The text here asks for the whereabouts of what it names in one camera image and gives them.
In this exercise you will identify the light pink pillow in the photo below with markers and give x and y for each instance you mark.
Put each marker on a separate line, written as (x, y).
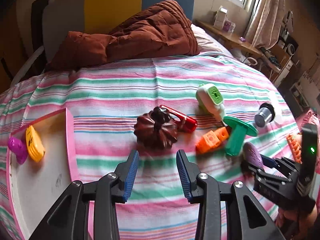
(210, 42)

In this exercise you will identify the yellow plastic toy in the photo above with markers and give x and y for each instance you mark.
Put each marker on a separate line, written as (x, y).
(35, 146)

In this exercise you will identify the purple oval toy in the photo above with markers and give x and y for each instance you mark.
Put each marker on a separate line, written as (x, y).
(252, 155)

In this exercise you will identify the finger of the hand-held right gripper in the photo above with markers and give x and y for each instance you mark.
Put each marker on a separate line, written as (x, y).
(257, 171)
(268, 160)

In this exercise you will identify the white box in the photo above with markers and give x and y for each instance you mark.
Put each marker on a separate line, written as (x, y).
(220, 17)

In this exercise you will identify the red ridged plastic block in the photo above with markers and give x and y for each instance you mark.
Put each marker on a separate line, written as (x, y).
(295, 147)

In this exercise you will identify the beige patterned curtain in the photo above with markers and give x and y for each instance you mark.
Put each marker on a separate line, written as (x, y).
(265, 17)

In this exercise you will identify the person's pink floral clothing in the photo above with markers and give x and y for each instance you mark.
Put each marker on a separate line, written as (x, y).
(310, 117)

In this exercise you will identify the purple box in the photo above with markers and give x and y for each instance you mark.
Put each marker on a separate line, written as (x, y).
(230, 26)

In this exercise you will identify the green and white toy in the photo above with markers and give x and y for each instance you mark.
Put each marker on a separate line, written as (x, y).
(207, 100)

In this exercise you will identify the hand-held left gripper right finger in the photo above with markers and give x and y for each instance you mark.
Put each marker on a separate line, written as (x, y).
(183, 175)

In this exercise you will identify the brown fluted mold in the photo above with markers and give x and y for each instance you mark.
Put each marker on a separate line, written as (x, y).
(155, 132)

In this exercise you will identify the person's right forearm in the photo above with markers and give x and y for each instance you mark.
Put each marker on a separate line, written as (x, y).
(287, 217)

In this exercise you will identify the orange cube blocks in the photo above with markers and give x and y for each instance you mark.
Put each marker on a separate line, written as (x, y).
(208, 141)

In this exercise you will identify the white bed rail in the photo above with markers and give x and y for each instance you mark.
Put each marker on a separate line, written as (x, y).
(30, 60)

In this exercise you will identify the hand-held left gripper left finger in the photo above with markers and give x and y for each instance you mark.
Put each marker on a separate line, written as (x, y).
(131, 175)

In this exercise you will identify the wooden shelf unit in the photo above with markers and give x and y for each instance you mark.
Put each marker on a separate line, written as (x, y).
(277, 55)

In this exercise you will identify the grey yellow blue headboard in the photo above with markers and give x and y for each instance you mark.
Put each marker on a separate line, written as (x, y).
(112, 5)

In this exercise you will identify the black pole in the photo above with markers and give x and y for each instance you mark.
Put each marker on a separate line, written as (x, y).
(38, 25)

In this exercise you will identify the pink rimmed white tray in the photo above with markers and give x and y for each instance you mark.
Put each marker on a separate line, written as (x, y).
(37, 180)

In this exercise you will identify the red capsule toy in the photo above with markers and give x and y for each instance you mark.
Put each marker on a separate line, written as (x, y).
(188, 123)

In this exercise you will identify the black silver stereo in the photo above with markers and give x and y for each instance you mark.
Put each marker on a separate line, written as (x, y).
(290, 45)

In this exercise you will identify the purple toy with holes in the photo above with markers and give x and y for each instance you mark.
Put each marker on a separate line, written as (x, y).
(17, 148)

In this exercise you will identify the wooden desk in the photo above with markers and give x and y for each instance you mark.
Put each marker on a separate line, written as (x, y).
(232, 37)

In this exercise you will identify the brown quilted pillow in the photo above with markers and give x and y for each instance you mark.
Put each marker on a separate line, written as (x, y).
(155, 30)

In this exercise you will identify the green plastic holder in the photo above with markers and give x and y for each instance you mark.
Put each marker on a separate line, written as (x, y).
(236, 140)

